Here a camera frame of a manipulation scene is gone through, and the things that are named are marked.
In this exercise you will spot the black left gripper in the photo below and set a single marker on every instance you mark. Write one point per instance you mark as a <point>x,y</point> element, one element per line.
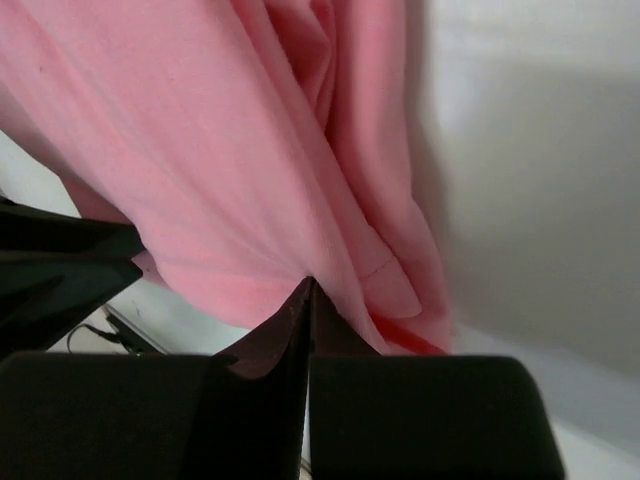
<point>56,270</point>

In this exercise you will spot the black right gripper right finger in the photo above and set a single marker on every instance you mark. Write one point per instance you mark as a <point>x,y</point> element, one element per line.
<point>420,417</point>

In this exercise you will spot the light pink t-shirt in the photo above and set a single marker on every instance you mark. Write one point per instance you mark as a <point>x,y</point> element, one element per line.
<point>251,143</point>

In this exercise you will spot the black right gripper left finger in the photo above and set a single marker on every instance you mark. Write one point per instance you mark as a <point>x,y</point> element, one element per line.
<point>237,414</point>

